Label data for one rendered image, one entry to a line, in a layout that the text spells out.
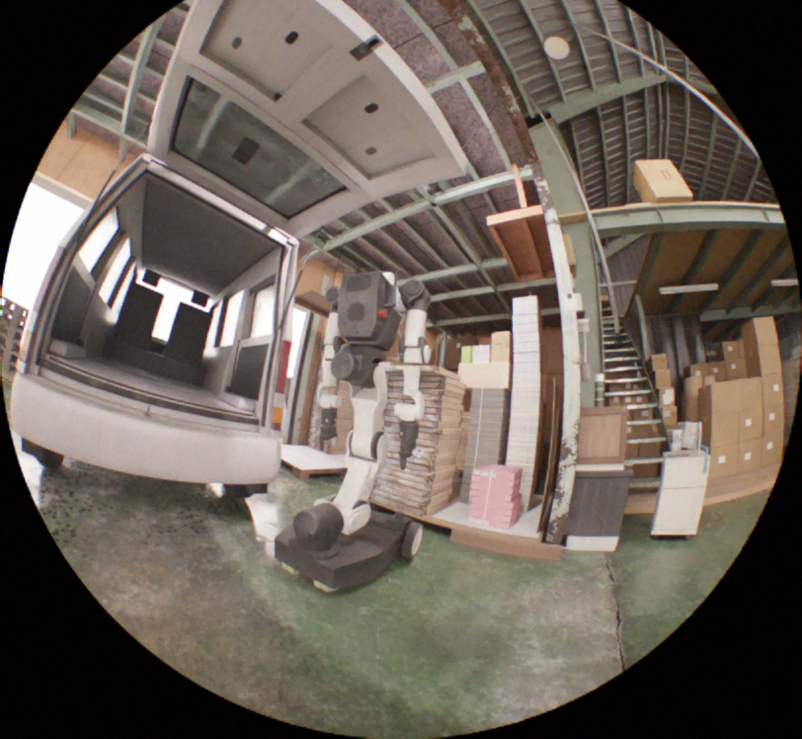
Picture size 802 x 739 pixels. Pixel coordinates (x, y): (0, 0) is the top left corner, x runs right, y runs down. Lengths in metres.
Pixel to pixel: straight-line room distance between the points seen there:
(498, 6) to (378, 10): 3.08
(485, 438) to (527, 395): 0.46
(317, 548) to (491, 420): 1.52
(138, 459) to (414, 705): 1.21
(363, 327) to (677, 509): 2.07
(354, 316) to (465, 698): 1.43
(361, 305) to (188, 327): 2.43
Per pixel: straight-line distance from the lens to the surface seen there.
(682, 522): 2.02
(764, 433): 4.11
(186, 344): 3.22
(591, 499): 1.72
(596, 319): 2.65
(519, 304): 2.24
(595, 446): 1.68
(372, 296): 1.12
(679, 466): 1.92
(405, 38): 2.17
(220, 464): 1.33
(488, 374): 2.14
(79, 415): 1.29
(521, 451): 2.04
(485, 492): 1.77
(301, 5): 0.96
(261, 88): 1.23
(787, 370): 4.66
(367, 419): 1.25
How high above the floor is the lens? 0.78
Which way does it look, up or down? 16 degrees up
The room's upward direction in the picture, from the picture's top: 7 degrees clockwise
